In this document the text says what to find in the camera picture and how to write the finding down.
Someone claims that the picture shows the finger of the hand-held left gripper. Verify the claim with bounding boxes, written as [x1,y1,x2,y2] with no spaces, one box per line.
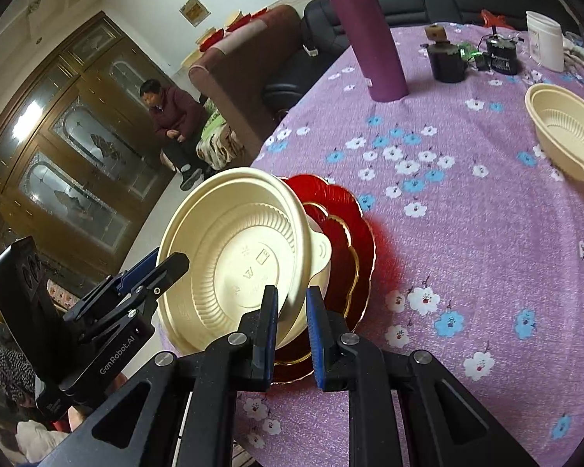
[63,247,161,322]
[63,252,192,346]

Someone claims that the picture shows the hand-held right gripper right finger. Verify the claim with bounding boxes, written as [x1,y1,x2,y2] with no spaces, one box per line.
[306,286,541,467]

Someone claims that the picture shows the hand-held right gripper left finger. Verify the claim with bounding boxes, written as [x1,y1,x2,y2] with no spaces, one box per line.
[39,284,279,467]

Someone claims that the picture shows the cream plastic bowl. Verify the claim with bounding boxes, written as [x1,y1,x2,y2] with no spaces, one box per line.
[156,167,312,357]
[524,83,584,183]

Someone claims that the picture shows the small red plate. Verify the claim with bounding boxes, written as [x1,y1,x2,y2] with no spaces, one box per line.
[275,202,361,365]

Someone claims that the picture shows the large red plate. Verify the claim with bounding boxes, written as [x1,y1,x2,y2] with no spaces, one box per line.
[273,174,378,383]

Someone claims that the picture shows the dark patterned cloth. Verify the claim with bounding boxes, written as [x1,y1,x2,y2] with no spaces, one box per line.
[0,326,37,400]

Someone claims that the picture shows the wooden glass-door cabinet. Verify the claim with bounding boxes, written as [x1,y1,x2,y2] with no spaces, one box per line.
[0,10,176,278]

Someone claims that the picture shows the floral blanket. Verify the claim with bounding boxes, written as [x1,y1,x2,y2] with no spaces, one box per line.
[195,102,244,171]

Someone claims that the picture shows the brown armchair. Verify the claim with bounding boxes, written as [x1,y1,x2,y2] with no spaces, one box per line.
[189,4,305,169]

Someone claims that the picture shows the purple thermos bottle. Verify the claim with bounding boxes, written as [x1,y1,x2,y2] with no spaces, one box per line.
[318,0,410,103]

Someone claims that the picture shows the black ink bottle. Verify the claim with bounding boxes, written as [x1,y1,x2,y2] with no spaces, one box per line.
[421,24,470,83]

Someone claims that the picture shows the small green object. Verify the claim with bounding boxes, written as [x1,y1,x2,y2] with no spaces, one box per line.
[457,43,490,71]

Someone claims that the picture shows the black box device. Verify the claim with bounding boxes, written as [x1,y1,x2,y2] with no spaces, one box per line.
[484,34,521,76]

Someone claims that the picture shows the black sofa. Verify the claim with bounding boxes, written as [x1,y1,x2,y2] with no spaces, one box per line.
[263,0,570,112]

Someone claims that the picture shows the white plastic jar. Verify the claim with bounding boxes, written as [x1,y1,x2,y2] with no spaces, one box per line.
[526,11,565,73]

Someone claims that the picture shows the white towels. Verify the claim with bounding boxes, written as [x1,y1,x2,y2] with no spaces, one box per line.
[562,32,584,74]

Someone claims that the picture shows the yellow wall plaque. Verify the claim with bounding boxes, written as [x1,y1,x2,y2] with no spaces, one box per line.
[180,0,209,27]

